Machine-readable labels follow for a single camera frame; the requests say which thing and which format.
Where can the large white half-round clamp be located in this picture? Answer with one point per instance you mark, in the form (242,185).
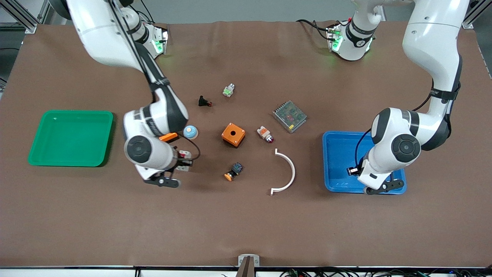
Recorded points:
(293,171)

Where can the orange button enclosure box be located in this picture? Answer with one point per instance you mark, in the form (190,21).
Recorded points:
(238,136)
(169,137)

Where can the aluminium frame profile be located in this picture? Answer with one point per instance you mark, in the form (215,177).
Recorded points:
(23,21)
(471,22)

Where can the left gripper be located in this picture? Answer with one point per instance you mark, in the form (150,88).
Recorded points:
(353,171)

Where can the blue dome push button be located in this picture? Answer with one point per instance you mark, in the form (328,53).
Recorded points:
(191,132)

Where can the blue plastic tray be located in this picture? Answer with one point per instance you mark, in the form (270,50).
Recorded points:
(340,161)

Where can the white red circuit breaker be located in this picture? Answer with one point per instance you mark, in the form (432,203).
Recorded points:
(185,154)

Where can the metal mesh power supply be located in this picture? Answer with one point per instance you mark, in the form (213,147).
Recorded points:
(290,116)

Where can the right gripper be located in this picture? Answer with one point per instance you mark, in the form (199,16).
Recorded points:
(183,162)

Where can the orange head push button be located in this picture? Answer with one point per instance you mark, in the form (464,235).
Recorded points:
(233,172)

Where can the red pilot light switch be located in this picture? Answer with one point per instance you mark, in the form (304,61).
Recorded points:
(264,133)

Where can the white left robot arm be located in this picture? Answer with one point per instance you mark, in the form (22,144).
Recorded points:
(430,34)

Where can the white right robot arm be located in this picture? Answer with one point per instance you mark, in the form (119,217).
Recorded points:
(100,34)

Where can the green plastic tray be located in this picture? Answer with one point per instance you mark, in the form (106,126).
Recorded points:
(69,138)

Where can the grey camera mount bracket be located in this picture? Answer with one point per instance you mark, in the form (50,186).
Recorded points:
(248,259)

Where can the green white contact block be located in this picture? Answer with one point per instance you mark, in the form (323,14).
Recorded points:
(228,90)

